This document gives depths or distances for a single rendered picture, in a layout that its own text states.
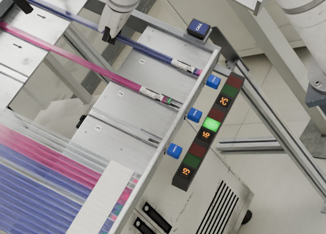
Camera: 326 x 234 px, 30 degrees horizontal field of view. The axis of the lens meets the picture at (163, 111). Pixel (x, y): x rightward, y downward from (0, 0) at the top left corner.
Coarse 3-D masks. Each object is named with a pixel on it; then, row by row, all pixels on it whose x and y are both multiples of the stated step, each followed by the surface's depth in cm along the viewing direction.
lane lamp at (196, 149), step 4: (192, 144) 144; (196, 144) 144; (192, 148) 143; (196, 148) 143; (200, 148) 143; (204, 148) 143; (192, 152) 143; (196, 152) 143; (200, 152) 143; (204, 152) 143; (200, 156) 142
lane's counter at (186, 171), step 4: (180, 168) 140; (184, 168) 140; (188, 168) 140; (180, 172) 140; (184, 172) 140; (188, 172) 140; (192, 172) 140; (180, 176) 139; (184, 176) 139; (188, 176) 139; (188, 180) 139
